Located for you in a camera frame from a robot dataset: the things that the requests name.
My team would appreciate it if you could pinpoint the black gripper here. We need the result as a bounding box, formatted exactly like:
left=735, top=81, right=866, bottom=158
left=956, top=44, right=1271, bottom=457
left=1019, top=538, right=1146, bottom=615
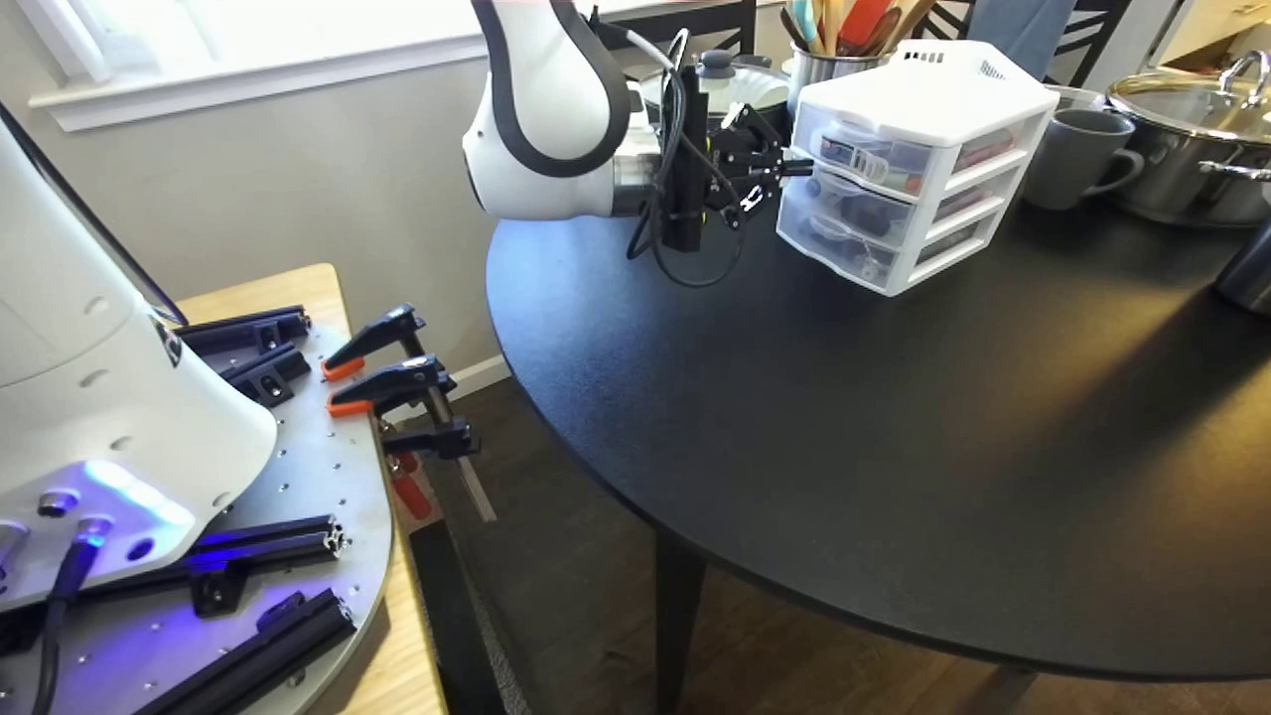
left=706, top=103, right=815, bottom=226

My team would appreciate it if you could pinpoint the clear drawer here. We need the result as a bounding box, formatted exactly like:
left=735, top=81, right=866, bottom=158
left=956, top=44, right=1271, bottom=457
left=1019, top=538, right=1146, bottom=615
left=793, top=108, right=948, bottom=197
left=788, top=171, right=919, bottom=244
left=780, top=211, right=903, bottom=295

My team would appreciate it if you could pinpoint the clear bottom drawer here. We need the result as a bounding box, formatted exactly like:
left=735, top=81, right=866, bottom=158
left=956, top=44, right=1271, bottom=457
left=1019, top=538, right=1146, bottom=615
left=780, top=211, right=903, bottom=295

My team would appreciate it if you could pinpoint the clear top drawer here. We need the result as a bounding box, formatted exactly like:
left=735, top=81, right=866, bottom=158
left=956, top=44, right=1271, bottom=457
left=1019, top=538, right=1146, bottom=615
left=793, top=108, right=948, bottom=197

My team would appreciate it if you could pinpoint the white plastic drawer unit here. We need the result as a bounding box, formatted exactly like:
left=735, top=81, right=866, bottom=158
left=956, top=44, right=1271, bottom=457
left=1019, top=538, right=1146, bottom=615
left=776, top=42, right=1057, bottom=298

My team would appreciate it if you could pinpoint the metal utensil holder cup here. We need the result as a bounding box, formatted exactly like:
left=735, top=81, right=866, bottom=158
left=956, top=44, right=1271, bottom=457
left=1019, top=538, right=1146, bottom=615
left=791, top=54, right=878, bottom=91

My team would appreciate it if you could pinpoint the grey frying pan with lid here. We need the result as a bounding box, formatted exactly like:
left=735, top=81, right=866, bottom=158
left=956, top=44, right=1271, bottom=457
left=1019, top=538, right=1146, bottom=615
left=694, top=54, right=791, bottom=118

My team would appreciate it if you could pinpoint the black wooden chair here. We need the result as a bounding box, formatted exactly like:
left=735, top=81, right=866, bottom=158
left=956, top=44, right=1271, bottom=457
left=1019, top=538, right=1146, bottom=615
left=572, top=0, right=760, bottom=54

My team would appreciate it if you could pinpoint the grey mug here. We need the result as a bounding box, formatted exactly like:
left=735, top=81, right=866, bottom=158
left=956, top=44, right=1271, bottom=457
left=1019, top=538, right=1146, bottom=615
left=1023, top=108, right=1146, bottom=211

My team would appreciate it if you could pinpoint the round black table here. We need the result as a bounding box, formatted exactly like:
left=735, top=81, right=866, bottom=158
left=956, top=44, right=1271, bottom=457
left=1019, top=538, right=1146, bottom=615
left=485, top=211, right=1271, bottom=684

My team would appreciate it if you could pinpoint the black orange bar clamp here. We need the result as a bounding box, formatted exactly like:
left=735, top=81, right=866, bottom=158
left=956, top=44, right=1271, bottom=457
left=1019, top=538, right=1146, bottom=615
left=322, top=306, right=424, bottom=381

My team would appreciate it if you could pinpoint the light wooden side table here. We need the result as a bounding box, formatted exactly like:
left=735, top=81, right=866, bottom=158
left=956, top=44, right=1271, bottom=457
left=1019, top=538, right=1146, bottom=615
left=182, top=263, right=449, bottom=715

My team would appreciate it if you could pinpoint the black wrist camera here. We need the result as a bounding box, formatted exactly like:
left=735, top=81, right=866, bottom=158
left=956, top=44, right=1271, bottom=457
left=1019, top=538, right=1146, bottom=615
left=660, top=67, right=705, bottom=252

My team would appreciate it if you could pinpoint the black cable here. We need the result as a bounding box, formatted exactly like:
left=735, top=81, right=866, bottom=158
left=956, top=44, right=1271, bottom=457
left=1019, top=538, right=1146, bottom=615
left=624, top=34, right=760, bottom=295

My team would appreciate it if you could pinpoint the grey round robot base plate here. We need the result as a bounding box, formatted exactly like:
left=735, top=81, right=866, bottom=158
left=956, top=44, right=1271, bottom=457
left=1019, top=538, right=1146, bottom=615
left=0, top=306, right=353, bottom=715

